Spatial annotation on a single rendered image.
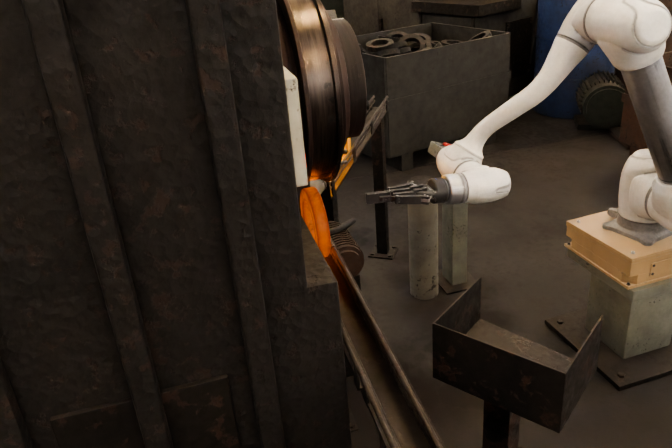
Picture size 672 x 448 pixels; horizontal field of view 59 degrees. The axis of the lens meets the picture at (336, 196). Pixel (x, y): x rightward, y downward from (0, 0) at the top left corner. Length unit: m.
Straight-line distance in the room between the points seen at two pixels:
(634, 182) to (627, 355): 0.62
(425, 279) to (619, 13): 1.32
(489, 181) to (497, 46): 2.42
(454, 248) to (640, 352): 0.78
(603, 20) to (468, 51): 2.34
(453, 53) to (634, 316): 2.17
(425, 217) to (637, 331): 0.83
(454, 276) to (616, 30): 1.35
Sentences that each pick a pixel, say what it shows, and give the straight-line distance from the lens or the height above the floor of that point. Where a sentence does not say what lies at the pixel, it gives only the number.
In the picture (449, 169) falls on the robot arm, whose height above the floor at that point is 0.74.
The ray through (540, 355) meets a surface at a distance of 1.37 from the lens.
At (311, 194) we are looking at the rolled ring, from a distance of 1.50.
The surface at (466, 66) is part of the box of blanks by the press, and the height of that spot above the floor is 0.58.
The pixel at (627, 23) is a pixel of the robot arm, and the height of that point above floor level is 1.19.
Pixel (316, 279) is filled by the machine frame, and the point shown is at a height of 0.87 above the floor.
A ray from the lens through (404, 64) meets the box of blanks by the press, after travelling 3.66.
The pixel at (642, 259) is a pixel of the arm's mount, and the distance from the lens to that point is 2.07.
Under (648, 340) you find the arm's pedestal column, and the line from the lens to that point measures 2.37.
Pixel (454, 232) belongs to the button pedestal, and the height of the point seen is 0.27.
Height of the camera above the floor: 1.44
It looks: 24 degrees down
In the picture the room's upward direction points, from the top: 5 degrees counter-clockwise
